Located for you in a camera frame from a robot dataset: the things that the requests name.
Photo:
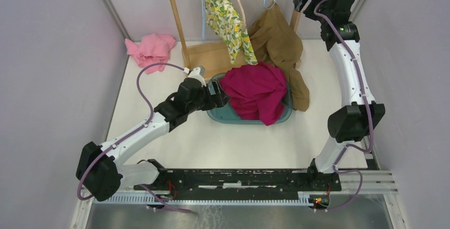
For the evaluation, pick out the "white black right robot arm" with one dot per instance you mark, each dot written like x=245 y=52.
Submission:
x=353 y=125

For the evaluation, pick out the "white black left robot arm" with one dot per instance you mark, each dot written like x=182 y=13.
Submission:
x=102 y=169

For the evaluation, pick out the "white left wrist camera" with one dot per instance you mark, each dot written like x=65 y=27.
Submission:
x=196 y=73

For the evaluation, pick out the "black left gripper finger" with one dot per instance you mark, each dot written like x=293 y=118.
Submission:
x=219 y=94
x=221 y=101

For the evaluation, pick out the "teal plastic basket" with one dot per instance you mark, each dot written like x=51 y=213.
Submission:
x=227 y=115

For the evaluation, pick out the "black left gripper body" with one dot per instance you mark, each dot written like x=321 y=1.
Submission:
x=207 y=100

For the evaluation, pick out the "wooden clothes rack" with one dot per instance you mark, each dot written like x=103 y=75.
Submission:
x=213 y=55

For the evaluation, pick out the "magenta cloth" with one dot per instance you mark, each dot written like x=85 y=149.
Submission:
x=256 y=92

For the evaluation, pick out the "pink crumpled cloth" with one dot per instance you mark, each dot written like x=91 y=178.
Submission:
x=153 y=48

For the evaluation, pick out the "brown skirt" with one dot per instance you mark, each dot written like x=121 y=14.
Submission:
x=275 y=42

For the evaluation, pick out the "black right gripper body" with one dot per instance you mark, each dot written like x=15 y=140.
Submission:
x=309 y=11

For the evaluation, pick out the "yellow patterned cloth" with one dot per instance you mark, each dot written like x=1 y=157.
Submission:
x=225 y=21

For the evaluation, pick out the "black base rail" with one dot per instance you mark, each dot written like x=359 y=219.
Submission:
x=243 y=184

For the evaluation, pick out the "white slotted cable duct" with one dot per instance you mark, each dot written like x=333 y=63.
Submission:
x=145 y=198

